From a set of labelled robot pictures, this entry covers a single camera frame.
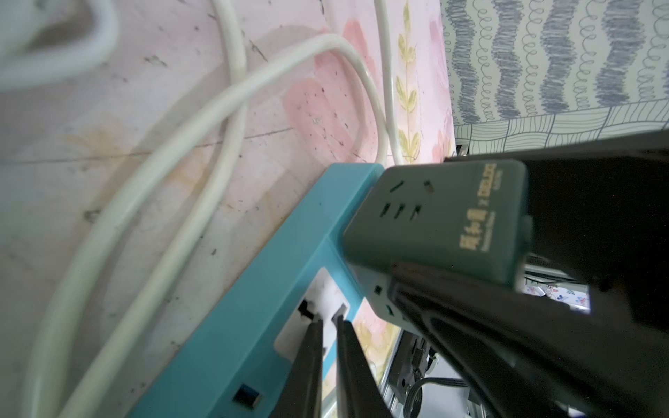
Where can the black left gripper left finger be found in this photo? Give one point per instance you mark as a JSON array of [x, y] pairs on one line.
[[302, 394]]

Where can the teal USB power strip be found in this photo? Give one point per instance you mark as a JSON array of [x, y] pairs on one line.
[[229, 366]]

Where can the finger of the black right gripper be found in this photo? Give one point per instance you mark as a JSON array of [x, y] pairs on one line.
[[524, 356], [600, 213]]

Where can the dark green dragon cube adapter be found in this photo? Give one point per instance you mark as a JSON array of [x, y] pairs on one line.
[[469, 217]]

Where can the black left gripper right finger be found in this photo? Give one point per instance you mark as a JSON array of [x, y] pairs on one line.
[[356, 390]]

